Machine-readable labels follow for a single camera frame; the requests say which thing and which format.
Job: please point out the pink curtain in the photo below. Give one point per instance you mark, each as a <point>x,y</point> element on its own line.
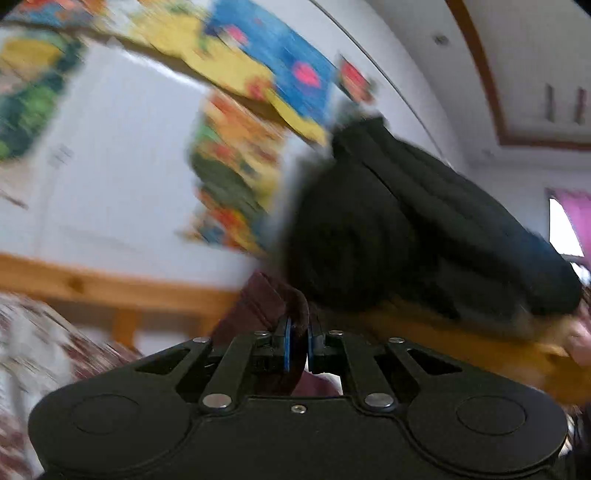
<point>577,217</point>

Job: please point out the white floral patterned bedsheet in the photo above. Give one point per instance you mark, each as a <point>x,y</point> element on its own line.
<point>32,350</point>

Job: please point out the green and yellow wall poster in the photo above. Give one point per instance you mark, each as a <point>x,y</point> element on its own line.
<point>32,92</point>

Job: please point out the small red wall sticker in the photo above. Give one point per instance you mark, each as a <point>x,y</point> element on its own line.
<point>354,81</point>

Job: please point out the blue and yellow wall poster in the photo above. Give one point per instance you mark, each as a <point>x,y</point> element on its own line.
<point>240,41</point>

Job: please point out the bright window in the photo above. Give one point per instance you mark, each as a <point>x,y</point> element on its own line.
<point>563,228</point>

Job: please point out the wooden bed headboard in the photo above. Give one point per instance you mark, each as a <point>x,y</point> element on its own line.
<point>138,288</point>

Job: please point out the maroon knit garment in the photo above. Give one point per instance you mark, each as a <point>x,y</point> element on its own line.
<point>270,304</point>

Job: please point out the black padded jacket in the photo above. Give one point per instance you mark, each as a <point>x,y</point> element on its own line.
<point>392,221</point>

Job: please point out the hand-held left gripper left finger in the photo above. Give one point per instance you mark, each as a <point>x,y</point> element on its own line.
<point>287,345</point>

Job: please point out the round ceiling spotlight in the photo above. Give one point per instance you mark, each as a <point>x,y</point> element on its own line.
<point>441,39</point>

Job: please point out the orange and green wall poster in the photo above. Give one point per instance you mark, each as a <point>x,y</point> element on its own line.
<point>231,175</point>

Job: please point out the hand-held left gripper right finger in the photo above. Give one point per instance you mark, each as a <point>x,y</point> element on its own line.
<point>314,347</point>

